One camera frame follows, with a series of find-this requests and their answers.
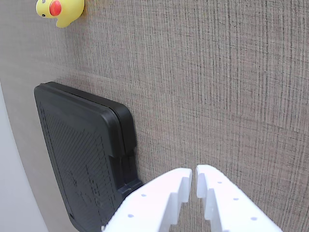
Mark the yellow rubber duck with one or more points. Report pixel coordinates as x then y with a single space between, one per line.
68 10

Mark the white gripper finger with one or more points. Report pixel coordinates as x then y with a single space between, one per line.
149 205
229 207

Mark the black plastic case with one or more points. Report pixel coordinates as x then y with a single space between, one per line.
79 145

